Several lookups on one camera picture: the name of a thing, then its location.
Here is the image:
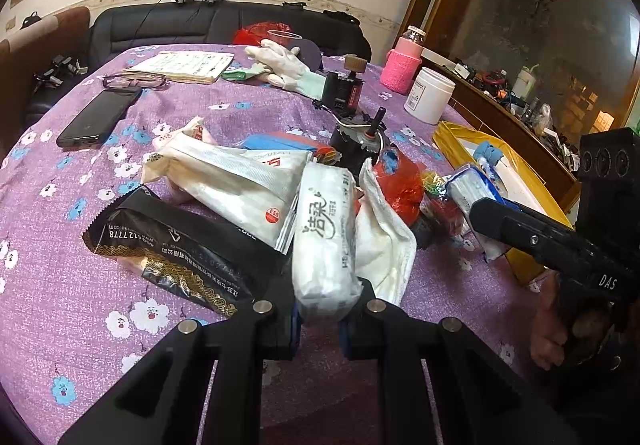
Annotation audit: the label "blue white tissue pack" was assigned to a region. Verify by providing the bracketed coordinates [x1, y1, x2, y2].
[446, 164, 518, 263]

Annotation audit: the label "white tissue pack grey print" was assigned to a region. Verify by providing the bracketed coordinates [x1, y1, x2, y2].
[292, 162, 362, 325]

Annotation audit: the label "black gold snack bag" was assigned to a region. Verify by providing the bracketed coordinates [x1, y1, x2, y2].
[82, 185, 285, 317]

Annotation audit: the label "person's right hand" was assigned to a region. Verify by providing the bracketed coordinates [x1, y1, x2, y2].
[530, 272, 567, 370]

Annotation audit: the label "yellow white cardboard box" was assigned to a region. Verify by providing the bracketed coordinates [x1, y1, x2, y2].
[433, 121, 570, 285]

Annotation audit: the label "purple floral tablecloth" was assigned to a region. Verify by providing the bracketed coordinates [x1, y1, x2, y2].
[1, 48, 536, 444]

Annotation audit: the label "blue sock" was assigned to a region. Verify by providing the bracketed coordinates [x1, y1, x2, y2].
[473, 141, 503, 167]

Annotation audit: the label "white cloth bag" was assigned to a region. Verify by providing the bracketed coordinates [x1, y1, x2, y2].
[355, 159, 416, 305]

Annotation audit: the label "white green thermos cup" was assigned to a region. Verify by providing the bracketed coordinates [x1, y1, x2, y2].
[512, 65, 538, 100]

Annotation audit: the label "red plastic bag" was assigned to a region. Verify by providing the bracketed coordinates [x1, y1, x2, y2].
[372, 146, 424, 226]

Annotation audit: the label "white plastic jar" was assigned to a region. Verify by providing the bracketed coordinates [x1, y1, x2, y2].
[404, 67, 456, 126]

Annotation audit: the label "wooden brick-pattern cabinet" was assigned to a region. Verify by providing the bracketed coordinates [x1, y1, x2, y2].
[402, 0, 639, 210]

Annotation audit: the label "white mask package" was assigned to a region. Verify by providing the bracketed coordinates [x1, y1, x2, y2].
[141, 117, 311, 254]

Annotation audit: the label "black electric motor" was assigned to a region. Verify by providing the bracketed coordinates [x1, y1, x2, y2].
[330, 107, 388, 181]

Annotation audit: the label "pink sleeved bottle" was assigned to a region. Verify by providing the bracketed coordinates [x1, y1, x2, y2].
[380, 26, 426, 94]

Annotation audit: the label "black red ink bottle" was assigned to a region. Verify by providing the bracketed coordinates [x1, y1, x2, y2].
[314, 55, 367, 118]

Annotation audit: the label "black smartphone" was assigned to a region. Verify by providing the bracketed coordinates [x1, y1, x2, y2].
[56, 87, 142, 150]

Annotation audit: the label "dark-framed eyeglasses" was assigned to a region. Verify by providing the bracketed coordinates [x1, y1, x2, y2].
[102, 72, 167, 90]

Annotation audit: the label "white rubber glove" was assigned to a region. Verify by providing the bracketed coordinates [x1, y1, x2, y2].
[245, 39, 326, 101]

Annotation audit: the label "white paper booklet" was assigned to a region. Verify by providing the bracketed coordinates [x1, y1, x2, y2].
[125, 51, 234, 84]

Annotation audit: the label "red bag on sofa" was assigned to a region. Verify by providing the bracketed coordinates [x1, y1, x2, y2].
[231, 22, 292, 46]

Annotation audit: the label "black leather sofa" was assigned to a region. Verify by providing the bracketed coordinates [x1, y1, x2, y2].
[22, 0, 372, 127]

